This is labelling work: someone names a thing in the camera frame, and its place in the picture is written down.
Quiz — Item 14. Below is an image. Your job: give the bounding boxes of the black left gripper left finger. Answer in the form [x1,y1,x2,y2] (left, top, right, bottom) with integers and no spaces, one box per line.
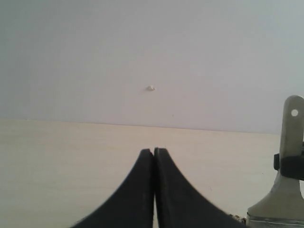
[73,149,154,228]

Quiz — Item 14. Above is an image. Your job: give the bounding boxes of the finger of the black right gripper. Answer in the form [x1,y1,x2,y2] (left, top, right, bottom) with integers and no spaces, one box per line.
[273,153,304,181]

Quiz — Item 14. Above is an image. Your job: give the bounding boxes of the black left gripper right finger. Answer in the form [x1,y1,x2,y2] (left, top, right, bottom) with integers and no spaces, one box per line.
[154,148,246,228]

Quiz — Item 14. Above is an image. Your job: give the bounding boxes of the white paint brush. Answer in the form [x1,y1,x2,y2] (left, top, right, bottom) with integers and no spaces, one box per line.
[247,95,304,228]

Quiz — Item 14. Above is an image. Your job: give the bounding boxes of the brown beans and white crumbs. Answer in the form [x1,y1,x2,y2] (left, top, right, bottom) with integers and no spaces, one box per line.
[229,214,247,225]

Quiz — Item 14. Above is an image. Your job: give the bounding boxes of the small white wall plug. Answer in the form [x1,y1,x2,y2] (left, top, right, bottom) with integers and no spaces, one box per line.
[145,85,156,92]

